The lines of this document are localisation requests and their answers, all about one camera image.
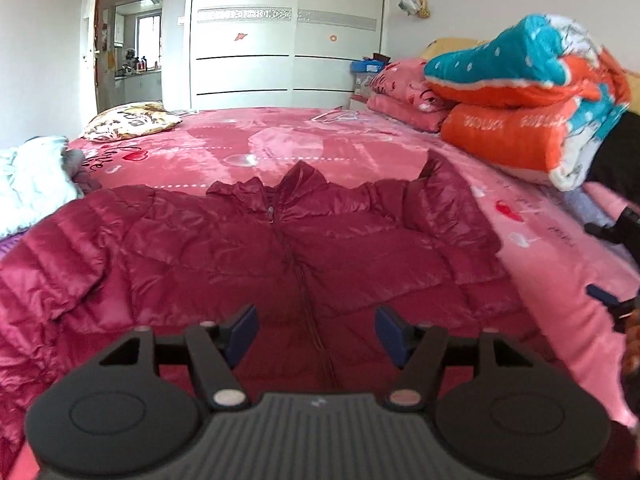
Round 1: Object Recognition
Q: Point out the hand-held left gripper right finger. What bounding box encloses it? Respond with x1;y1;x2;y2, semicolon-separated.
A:
375;306;540;409

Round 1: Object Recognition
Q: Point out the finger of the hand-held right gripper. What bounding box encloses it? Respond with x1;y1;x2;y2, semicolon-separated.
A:
583;207;640;247
586;284;640;322

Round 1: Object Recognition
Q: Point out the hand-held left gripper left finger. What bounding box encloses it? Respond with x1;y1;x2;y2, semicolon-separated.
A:
97;304;260;409

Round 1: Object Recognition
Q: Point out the maroon down jacket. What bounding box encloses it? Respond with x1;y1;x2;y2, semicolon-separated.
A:
0;154;568;461

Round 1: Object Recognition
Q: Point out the white clothes hanger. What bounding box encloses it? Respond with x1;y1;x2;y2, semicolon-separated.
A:
311;109;362;124

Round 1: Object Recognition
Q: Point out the lavender bed sheet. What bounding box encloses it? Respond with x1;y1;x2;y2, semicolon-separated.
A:
557;185;618;228

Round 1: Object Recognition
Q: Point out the dark cloth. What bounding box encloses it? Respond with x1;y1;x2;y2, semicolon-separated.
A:
589;109;640;192

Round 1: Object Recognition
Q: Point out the teal and orange folded quilt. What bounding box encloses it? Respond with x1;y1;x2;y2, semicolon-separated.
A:
424;14;633;192

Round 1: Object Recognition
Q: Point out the pink bed blanket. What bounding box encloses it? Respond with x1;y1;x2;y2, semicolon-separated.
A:
0;106;640;480

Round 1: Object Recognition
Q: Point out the grey cloth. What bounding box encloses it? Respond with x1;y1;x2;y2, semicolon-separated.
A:
62;149;103;193

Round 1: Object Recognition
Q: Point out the printed pillow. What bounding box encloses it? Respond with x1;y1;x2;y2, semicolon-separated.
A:
80;101;182;142

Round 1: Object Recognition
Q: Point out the pink folded blanket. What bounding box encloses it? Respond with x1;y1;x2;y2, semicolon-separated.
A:
366;57;458;133

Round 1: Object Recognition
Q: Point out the pale blue garment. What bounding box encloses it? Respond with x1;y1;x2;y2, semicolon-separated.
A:
0;135;85;240

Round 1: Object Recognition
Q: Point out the blue storage box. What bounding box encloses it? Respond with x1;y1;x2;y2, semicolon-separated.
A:
350;59;389;77

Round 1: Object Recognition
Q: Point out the white wardrobe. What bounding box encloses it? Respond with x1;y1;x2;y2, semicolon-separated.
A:
189;0;390;112

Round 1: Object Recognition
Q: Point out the hanging wall ornament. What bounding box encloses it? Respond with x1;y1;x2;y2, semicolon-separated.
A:
398;0;432;22

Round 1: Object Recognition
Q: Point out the white door frame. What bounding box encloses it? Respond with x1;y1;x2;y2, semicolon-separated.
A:
80;0;168;113

